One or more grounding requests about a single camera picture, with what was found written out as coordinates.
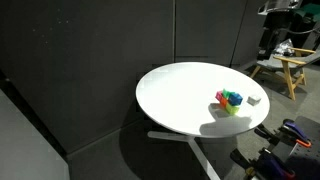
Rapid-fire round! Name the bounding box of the gray block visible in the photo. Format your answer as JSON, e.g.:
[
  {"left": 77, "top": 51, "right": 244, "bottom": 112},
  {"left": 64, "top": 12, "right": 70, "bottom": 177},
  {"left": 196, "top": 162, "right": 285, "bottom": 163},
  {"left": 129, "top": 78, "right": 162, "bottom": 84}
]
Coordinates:
[{"left": 247, "top": 95, "right": 261, "bottom": 106}]

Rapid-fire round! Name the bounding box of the white cabinet corner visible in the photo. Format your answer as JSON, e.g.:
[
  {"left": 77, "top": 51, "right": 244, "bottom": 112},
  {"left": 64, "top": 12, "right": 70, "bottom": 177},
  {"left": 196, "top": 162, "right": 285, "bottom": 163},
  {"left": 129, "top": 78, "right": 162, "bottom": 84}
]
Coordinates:
[{"left": 0, "top": 90, "right": 70, "bottom": 180}]

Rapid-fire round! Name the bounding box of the blue spring clamp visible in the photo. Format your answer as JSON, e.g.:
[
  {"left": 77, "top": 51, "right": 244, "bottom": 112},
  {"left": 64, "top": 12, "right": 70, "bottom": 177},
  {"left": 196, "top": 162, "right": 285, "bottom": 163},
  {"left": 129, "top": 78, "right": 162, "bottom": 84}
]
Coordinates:
[
  {"left": 230, "top": 148, "right": 296, "bottom": 180},
  {"left": 254, "top": 119, "right": 312, "bottom": 148}
]

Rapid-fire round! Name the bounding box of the round white table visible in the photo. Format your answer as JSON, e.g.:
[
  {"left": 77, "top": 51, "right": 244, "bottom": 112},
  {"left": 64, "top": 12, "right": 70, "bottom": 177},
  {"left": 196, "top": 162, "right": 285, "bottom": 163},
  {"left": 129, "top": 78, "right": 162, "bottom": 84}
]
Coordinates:
[{"left": 136, "top": 62, "right": 270, "bottom": 180}]

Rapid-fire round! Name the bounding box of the upper blue spring clamp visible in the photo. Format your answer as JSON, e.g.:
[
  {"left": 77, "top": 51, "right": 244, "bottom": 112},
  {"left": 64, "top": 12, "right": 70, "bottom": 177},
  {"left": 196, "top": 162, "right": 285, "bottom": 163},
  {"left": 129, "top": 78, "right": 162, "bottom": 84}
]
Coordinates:
[{"left": 254, "top": 119, "right": 312, "bottom": 148}]

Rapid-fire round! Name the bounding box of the magenta block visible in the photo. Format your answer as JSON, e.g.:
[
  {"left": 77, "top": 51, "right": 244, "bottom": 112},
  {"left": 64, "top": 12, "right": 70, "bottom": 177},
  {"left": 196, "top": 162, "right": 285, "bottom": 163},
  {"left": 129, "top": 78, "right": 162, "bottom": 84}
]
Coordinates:
[{"left": 215, "top": 91, "right": 223, "bottom": 102}]

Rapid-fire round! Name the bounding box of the orange block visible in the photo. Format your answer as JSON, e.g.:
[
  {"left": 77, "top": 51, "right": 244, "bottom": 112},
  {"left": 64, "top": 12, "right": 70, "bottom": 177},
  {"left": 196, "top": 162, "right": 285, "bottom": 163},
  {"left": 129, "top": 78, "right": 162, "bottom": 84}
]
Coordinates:
[{"left": 220, "top": 97, "right": 228, "bottom": 107}]

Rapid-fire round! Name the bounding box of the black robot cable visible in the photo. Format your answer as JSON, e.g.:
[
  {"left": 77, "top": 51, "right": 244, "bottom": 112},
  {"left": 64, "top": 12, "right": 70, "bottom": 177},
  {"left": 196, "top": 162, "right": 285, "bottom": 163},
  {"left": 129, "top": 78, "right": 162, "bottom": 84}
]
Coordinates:
[{"left": 263, "top": 18, "right": 320, "bottom": 36}]

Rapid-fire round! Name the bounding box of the lower blue spring clamp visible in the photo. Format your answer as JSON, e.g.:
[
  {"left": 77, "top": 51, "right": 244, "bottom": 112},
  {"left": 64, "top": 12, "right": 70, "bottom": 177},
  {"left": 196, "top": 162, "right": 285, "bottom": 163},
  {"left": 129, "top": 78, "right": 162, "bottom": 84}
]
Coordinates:
[{"left": 230, "top": 148, "right": 296, "bottom": 180}]

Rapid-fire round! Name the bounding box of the blue block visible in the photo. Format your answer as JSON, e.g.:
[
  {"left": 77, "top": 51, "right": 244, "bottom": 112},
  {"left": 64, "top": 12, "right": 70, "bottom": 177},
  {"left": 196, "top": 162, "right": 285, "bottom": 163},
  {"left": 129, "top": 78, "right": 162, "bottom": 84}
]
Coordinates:
[{"left": 228, "top": 93, "right": 243, "bottom": 106}]

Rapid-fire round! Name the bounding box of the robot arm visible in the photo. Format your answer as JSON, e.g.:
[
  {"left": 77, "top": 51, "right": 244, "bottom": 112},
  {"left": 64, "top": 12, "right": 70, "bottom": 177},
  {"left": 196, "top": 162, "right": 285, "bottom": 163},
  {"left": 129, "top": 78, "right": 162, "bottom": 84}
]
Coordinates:
[{"left": 257, "top": 0, "right": 301, "bottom": 15}]

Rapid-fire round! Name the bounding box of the lime green block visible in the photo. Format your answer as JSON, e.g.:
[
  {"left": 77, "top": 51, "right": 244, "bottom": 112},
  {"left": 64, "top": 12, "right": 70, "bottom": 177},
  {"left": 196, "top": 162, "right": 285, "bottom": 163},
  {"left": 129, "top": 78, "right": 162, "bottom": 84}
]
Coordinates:
[{"left": 226, "top": 103, "right": 240, "bottom": 115}]

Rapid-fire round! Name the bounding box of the wooden lounge chair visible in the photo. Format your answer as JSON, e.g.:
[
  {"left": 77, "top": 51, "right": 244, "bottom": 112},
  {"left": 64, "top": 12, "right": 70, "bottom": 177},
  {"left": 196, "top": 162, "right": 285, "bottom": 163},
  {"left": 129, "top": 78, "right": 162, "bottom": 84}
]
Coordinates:
[{"left": 250, "top": 47, "right": 320, "bottom": 100}]

